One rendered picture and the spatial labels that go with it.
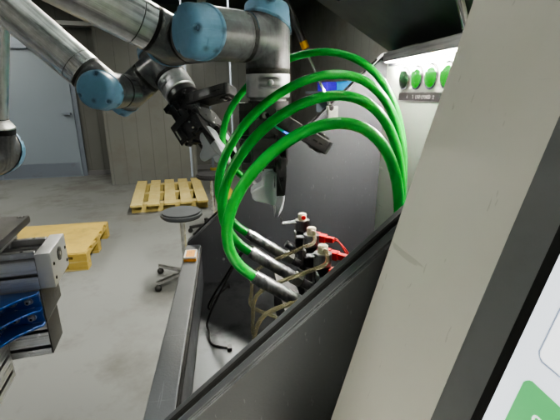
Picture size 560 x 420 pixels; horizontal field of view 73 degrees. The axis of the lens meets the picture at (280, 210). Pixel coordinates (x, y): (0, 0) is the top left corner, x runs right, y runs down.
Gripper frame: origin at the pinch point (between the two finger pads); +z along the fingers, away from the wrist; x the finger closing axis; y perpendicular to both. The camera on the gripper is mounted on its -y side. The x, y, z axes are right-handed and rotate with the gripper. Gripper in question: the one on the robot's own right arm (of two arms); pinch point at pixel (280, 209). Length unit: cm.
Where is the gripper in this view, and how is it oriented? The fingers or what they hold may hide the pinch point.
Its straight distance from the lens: 71.6
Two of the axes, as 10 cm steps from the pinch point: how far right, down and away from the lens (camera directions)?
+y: -9.9, 0.4, -1.3
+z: 0.0, 9.6, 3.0
